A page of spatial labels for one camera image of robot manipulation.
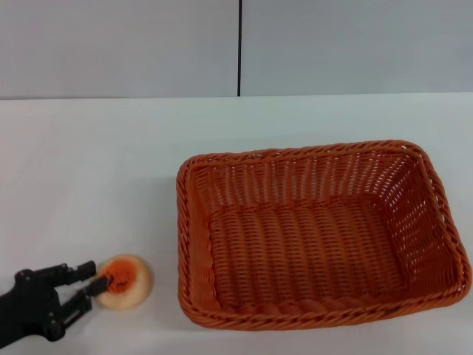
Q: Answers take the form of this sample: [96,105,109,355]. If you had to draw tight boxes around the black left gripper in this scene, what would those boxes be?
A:
[0,260,114,348]

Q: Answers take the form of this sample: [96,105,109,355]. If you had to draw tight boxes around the orange woven plastic basket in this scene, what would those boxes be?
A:
[176,139,473,331]

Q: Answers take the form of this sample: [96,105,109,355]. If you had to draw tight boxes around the round bun with orange centre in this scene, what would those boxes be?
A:
[94,253,154,311]

